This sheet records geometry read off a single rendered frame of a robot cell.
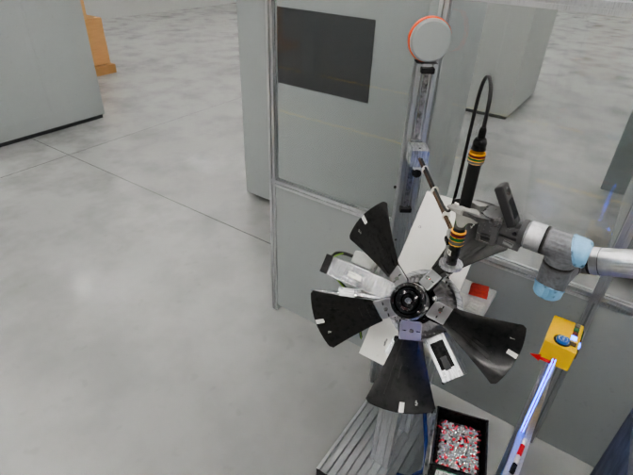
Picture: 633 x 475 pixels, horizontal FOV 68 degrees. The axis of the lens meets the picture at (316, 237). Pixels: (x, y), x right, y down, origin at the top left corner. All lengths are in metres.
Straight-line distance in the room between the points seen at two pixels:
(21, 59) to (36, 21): 0.46
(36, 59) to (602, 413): 6.20
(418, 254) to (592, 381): 1.06
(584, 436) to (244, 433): 1.68
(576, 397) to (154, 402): 2.15
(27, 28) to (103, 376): 4.40
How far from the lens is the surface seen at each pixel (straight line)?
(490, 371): 1.52
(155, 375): 3.00
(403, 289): 1.55
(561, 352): 1.81
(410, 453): 2.56
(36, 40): 6.52
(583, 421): 2.69
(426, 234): 1.85
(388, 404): 1.60
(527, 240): 1.30
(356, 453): 2.52
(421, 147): 1.93
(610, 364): 2.43
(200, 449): 2.65
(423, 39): 1.88
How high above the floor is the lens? 2.21
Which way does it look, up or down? 33 degrees down
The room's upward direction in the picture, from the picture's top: 2 degrees clockwise
